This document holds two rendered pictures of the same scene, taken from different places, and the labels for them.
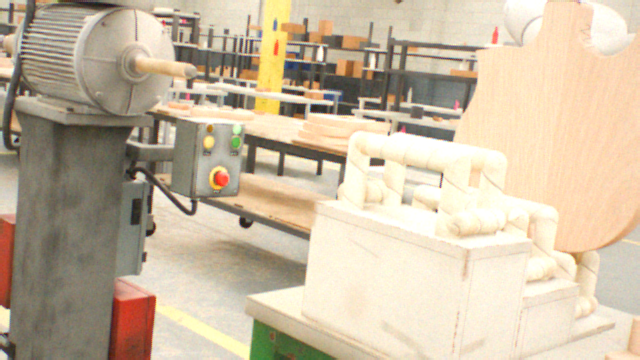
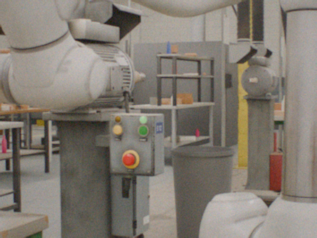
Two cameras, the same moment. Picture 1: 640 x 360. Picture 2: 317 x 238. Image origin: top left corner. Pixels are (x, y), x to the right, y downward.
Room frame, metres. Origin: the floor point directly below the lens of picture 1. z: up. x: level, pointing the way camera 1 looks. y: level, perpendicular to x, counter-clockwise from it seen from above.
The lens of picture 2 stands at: (1.23, -1.71, 1.22)
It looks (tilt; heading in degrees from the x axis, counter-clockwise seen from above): 3 degrees down; 67
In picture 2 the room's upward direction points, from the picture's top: straight up
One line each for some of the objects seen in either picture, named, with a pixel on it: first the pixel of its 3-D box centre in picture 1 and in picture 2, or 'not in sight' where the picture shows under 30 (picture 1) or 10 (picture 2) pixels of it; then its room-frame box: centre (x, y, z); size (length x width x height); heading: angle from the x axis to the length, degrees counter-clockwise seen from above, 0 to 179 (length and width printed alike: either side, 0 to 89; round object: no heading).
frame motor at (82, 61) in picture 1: (95, 57); (87, 76); (1.91, 0.58, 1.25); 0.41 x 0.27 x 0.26; 46
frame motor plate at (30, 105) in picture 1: (76, 109); (93, 113); (1.95, 0.63, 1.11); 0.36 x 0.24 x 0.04; 46
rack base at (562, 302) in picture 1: (470, 293); not in sight; (1.14, -0.26, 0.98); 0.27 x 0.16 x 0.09; 45
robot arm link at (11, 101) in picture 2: not in sight; (8, 79); (1.42, -0.56, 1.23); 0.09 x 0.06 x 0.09; 44
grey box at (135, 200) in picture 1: (123, 175); (131, 161); (2.06, 0.53, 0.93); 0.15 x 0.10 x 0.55; 46
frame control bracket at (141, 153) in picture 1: (166, 153); (121, 141); (1.98, 0.40, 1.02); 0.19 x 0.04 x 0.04; 136
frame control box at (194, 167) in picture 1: (184, 164); (137, 150); (2.02, 0.36, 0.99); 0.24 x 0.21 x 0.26; 46
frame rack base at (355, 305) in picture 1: (410, 279); not in sight; (1.03, -0.15, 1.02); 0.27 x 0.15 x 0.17; 45
